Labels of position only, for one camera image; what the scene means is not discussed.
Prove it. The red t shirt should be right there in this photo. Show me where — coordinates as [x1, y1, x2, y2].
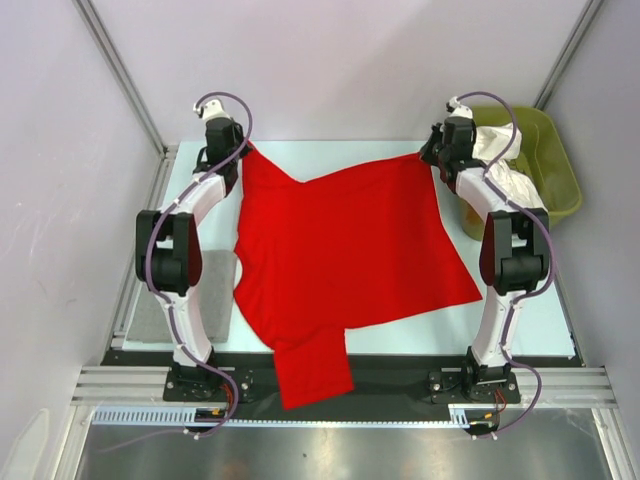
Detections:
[234, 150, 482, 410]

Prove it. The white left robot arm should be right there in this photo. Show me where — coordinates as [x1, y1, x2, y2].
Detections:
[135, 114, 250, 401]

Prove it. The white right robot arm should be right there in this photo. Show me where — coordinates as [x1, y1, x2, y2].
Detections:
[420, 115, 551, 404]

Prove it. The white crumpled t shirt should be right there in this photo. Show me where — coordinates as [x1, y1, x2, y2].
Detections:
[469, 121, 549, 214]

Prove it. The green plastic bin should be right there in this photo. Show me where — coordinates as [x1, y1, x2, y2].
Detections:
[458, 105, 582, 241]

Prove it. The folded grey t shirt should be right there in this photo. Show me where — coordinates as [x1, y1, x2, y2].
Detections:
[125, 250, 237, 345]

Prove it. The light blue table mat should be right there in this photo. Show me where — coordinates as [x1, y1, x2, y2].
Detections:
[118, 141, 575, 363]

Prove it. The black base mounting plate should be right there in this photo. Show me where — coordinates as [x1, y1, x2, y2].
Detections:
[101, 349, 584, 422]

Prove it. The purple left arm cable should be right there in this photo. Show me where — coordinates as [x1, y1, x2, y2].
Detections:
[97, 92, 254, 451]

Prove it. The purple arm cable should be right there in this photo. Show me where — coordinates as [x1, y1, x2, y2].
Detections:
[447, 91, 556, 439]
[97, 92, 254, 451]

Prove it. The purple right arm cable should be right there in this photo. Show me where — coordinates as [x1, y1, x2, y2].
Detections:
[447, 91, 556, 439]

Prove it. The white slotted cable duct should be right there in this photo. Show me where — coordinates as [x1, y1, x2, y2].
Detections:
[92, 406, 470, 429]

